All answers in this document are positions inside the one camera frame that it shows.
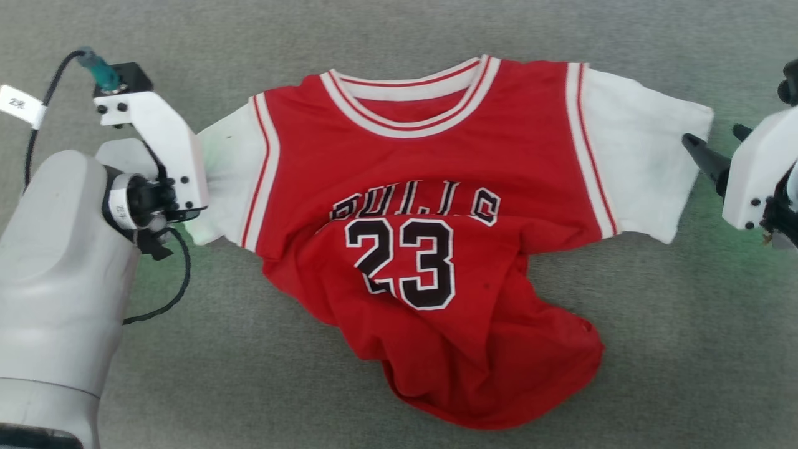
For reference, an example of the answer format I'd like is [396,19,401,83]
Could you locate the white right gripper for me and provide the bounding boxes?
[681,105,798,232]

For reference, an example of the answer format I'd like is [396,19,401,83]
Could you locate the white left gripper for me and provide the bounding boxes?
[94,90,210,261]

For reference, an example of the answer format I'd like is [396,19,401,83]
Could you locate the red basketball jersey number 23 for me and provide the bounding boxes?
[184,55,715,431]

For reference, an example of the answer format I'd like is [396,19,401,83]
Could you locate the grey fabric sofa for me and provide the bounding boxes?
[0,0,798,449]

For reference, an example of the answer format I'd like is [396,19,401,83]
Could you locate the thin black cable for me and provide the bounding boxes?
[23,49,191,326]

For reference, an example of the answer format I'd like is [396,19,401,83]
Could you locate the white cable label tag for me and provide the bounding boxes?
[0,84,48,130]

